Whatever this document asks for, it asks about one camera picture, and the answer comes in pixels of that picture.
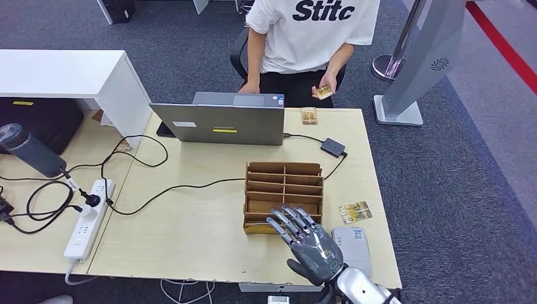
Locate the person's left hand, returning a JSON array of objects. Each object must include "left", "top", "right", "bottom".
[{"left": 311, "top": 71, "right": 339, "bottom": 101}]

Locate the person's right hand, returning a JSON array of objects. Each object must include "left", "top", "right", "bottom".
[{"left": 239, "top": 80, "right": 261, "bottom": 95}]

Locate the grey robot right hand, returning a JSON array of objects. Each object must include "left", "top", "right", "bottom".
[{"left": 265, "top": 205, "right": 345, "bottom": 288}]

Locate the grey card reader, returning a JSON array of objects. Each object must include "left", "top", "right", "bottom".
[{"left": 331, "top": 226, "right": 374, "bottom": 278}]

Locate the person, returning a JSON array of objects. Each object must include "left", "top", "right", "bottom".
[{"left": 245, "top": 0, "right": 381, "bottom": 109}]

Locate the wooden card organizer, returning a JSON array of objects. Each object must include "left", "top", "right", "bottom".
[{"left": 243, "top": 162, "right": 325, "bottom": 235}]

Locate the grey laptop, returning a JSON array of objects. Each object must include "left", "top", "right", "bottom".
[{"left": 149, "top": 91, "right": 286, "bottom": 147}]

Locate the black adapter box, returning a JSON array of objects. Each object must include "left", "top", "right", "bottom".
[{"left": 320, "top": 137, "right": 348, "bottom": 158}]

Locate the black phone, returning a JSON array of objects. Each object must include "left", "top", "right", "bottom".
[{"left": 156, "top": 122, "right": 177, "bottom": 139}]

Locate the grey kiosk stand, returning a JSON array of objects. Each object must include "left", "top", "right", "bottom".
[{"left": 372, "top": 0, "right": 467, "bottom": 127}]

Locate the black cabinet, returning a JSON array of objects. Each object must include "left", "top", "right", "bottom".
[{"left": 96, "top": 0, "right": 136, "bottom": 25}]

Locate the black plug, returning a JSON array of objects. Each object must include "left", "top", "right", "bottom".
[{"left": 78, "top": 189, "right": 103, "bottom": 208}]

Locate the black bag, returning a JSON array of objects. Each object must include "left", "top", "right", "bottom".
[{"left": 0, "top": 98, "right": 85, "bottom": 156}]

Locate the white power strip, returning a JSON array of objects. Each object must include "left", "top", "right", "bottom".
[{"left": 63, "top": 179, "right": 116, "bottom": 261}]

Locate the dark grey bottle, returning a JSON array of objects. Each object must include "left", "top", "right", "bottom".
[{"left": 0, "top": 122, "right": 68, "bottom": 179}]

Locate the white rounded object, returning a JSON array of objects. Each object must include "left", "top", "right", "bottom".
[{"left": 37, "top": 294, "right": 74, "bottom": 304}]

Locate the black charger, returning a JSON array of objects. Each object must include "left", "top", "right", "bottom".
[{"left": 0, "top": 194, "right": 15, "bottom": 225}]

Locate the chrome stanchion post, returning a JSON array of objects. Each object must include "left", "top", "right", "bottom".
[{"left": 371, "top": 0, "right": 427, "bottom": 82}]

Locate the short black cable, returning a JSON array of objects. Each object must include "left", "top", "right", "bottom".
[{"left": 283, "top": 132, "right": 325, "bottom": 144}]

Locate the looped black cable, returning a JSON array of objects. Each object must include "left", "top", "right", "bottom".
[{"left": 0, "top": 134, "right": 169, "bottom": 206}]

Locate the long black cable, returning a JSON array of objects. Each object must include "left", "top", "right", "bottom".
[{"left": 103, "top": 153, "right": 349, "bottom": 217}]

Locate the white cable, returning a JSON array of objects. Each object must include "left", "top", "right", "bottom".
[{"left": 159, "top": 279, "right": 215, "bottom": 304}]

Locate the white power strip cord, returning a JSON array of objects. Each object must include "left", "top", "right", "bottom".
[{"left": 64, "top": 258, "right": 100, "bottom": 286}]

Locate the coiled black cable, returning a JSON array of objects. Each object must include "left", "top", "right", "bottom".
[{"left": 0, "top": 180, "right": 84, "bottom": 234}]

